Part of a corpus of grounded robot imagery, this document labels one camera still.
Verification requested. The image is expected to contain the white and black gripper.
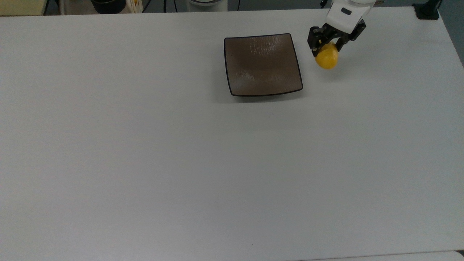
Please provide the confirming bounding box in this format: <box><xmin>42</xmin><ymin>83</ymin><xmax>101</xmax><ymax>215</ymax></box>
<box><xmin>307</xmin><ymin>0</ymin><xmax>376</xmax><ymax>57</ymax></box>

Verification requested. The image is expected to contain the yellow lemon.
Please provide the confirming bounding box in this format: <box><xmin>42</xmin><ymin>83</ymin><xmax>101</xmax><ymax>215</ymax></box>
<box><xmin>314</xmin><ymin>42</ymin><xmax>339</xmax><ymax>70</ymax></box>

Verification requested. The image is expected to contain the square brown ceramic plate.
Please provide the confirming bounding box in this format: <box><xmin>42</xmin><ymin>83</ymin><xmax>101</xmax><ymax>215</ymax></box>
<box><xmin>223</xmin><ymin>33</ymin><xmax>303</xmax><ymax>97</ymax></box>

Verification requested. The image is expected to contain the black stand clamp base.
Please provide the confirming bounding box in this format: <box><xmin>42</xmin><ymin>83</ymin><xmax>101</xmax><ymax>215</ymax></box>
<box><xmin>413</xmin><ymin>0</ymin><xmax>443</xmax><ymax>20</ymax></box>

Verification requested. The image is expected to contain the black round container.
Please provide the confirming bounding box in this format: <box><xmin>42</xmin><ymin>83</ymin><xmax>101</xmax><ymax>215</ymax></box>
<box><xmin>90</xmin><ymin>0</ymin><xmax>127</xmax><ymax>15</ymax></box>

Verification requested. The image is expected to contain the beige wooden board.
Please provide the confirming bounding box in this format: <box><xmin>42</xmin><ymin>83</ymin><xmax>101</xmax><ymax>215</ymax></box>
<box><xmin>0</xmin><ymin>0</ymin><xmax>48</xmax><ymax>16</ymax></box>

